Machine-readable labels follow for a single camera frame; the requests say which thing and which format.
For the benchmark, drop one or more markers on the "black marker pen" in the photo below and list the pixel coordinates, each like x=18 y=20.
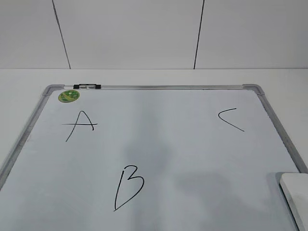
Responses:
x=87 y=86

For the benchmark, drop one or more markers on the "white whiteboard with grey frame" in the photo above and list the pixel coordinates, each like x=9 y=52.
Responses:
x=152 y=158

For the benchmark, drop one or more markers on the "white whiteboard eraser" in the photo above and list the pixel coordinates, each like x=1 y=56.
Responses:
x=295 y=190

